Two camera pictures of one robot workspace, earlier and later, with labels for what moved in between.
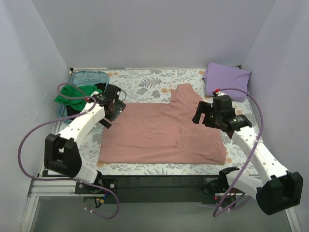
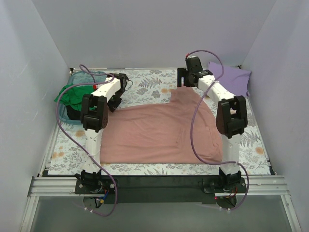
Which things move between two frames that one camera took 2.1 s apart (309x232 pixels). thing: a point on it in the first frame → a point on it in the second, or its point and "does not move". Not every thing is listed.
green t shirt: [75, 95] does not move
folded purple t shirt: [231, 81] does not move
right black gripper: [208, 115] → [181, 78]
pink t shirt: [161, 132] does not move
